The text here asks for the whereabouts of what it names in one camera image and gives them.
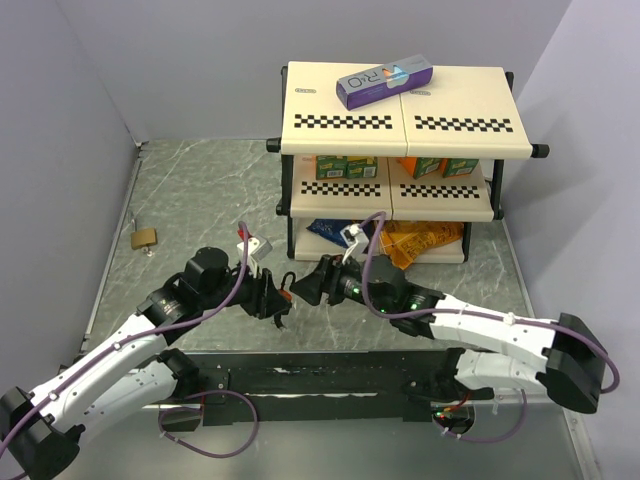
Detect black-headed key bunch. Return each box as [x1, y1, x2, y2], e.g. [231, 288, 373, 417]
[273, 312, 288, 330]

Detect purple toothpaste box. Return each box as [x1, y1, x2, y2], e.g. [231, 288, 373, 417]
[336, 55, 434, 111]

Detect blue snack bag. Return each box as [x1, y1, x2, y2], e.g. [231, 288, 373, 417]
[306, 219, 355, 249]

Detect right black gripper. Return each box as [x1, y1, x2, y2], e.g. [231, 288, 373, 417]
[289, 252, 393, 315]

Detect green box right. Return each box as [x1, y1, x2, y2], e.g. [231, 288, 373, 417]
[440, 158, 479, 178]

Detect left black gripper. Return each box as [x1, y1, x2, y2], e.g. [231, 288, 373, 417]
[200, 255, 291, 318]

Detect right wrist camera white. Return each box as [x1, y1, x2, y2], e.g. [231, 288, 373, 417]
[340, 223, 369, 265]

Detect orange snack bag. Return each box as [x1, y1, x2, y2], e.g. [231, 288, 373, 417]
[379, 220, 464, 270]

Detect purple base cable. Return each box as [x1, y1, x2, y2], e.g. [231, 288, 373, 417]
[432, 394, 527, 444]
[158, 389, 260, 457]

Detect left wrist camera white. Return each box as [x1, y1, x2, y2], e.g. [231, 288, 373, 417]
[237, 231, 273, 278]

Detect green yellow box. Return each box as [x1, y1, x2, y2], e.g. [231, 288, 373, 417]
[314, 155, 348, 180]
[346, 156, 378, 179]

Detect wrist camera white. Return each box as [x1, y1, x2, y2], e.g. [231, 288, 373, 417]
[237, 231, 273, 278]
[340, 223, 369, 265]

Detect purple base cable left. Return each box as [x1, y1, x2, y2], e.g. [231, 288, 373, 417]
[158, 389, 260, 457]

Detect orange green box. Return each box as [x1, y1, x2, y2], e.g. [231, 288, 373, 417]
[398, 157, 442, 179]

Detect green yellow box left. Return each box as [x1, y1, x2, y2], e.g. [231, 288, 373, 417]
[314, 155, 348, 180]

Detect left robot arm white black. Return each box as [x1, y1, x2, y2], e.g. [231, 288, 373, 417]
[1, 245, 292, 479]

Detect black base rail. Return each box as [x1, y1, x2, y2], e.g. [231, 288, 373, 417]
[144, 349, 506, 426]

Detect small orange black padlock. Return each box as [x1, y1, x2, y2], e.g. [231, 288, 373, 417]
[279, 271, 296, 303]

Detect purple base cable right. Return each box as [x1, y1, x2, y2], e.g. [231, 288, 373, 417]
[432, 394, 527, 444]

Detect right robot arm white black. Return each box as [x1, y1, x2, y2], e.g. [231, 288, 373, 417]
[291, 255, 606, 414]

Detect beige three-tier shelf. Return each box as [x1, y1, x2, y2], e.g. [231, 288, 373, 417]
[266, 61, 549, 261]

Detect brass padlock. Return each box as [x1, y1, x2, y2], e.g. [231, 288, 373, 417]
[129, 211, 158, 251]

